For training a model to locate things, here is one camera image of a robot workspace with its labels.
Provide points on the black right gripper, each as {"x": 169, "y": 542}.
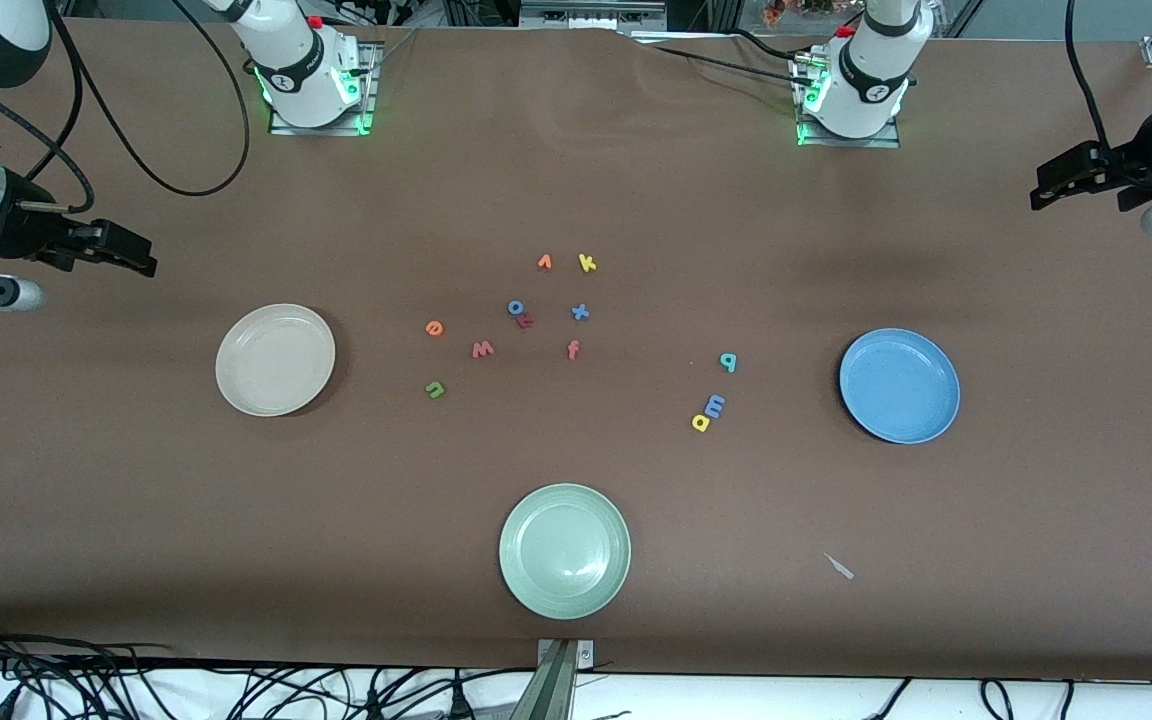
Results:
{"x": 24, "y": 232}

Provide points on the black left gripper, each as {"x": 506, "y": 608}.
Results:
{"x": 1133, "y": 163}

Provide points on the red foam letter w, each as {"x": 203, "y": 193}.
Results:
{"x": 483, "y": 352}

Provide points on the teal foam letter p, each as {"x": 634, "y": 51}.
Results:
{"x": 733, "y": 365}

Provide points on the blue foam letter m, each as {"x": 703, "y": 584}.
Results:
{"x": 715, "y": 405}

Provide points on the beige round plate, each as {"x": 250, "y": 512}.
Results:
{"x": 275, "y": 360}

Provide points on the blue round plate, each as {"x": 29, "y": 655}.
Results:
{"x": 899, "y": 386}

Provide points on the small orange object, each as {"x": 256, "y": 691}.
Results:
{"x": 774, "y": 10}

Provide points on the small white paper scrap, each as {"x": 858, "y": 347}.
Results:
{"x": 841, "y": 569}

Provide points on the grey metal box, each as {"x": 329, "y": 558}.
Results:
{"x": 591, "y": 12}

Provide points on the green round plate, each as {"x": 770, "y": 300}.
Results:
{"x": 564, "y": 551}

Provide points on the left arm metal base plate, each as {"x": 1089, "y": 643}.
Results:
{"x": 886, "y": 143}

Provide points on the grey metal camera post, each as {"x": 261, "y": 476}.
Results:
{"x": 558, "y": 685}

